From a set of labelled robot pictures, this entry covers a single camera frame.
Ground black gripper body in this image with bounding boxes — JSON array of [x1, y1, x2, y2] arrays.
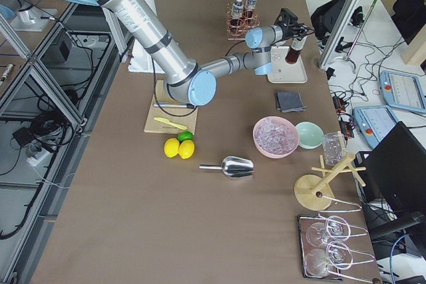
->
[[274, 8, 299, 41]]

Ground tea bottle white cap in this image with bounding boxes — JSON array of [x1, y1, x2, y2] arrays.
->
[[285, 36, 307, 65]]

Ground copper wire bottle basket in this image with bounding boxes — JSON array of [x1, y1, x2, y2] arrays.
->
[[226, 0, 259, 41]]

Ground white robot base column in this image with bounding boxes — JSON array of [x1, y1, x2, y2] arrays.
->
[[127, 0, 160, 74]]

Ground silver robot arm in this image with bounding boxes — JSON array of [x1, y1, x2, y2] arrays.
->
[[65, 0, 311, 106]]

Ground white rabbit tray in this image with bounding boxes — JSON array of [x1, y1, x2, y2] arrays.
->
[[267, 46, 308, 84]]

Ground grey folded cloth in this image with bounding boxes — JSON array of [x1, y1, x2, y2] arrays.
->
[[276, 91, 306, 113]]

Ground green bowl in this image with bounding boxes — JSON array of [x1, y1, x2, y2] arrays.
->
[[296, 122, 324, 150]]

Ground pink bowl of ice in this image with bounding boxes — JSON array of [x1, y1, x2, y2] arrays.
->
[[252, 116, 299, 159]]

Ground glass mug on stand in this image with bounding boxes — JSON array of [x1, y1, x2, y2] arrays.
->
[[322, 132, 346, 166]]

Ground blue teach pendant near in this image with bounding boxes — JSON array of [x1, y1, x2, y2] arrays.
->
[[353, 105, 399, 148]]

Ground blue teach pendant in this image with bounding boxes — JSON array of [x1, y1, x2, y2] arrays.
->
[[353, 105, 399, 148], [379, 71, 425, 114]]

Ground blue teach pendant far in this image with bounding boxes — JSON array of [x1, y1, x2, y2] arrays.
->
[[379, 71, 425, 114]]

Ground yellow plastic knife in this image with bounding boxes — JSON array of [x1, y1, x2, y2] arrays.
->
[[154, 117, 188, 131]]

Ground steel muddler rod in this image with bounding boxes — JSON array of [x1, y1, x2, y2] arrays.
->
[[152, 102, 195, 109]]

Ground steel ice scoop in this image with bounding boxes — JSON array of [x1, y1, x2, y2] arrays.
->
[[199, 156, 254, 178]]

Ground bamboo cutting board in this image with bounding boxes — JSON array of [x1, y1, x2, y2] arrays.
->
[[144, 96, 198, 134]]

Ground green lime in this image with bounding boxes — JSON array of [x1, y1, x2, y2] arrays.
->
[[177, 131, 193, 142]]

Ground wooden cup tree stand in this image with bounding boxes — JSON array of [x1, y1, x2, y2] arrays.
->
[[294, 131, 366, 212]]

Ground yellow lemon near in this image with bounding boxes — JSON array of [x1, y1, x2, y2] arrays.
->
[[178, 140, 195, 159]]

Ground yellow lemon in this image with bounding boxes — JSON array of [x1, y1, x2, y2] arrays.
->
[[163, 138, 180, 158], [178, 140, 195, 159]]

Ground black monitor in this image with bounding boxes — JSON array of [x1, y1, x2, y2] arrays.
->
[[365, 122, 425, 215]]

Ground yellow lemon far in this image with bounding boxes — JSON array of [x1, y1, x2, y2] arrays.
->
[[163, 138, 180, 158]]

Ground upturned wine glass far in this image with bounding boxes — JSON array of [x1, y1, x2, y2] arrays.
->
[[306, 215, 351, 248]]

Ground upturned wine glass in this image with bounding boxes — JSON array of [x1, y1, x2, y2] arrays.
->
[[304, 241, 353, 278], [306, 215, 351, 248]]

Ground black tray glass rack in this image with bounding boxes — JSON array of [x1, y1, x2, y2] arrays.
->
[[298, 215, 380, 283]]

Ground upturned wine glass near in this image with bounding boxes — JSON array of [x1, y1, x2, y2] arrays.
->
[[304, 241, 353, 278]]

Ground aluminium frame post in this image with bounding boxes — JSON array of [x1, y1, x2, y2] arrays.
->
[[318, 0, 359, 71]]

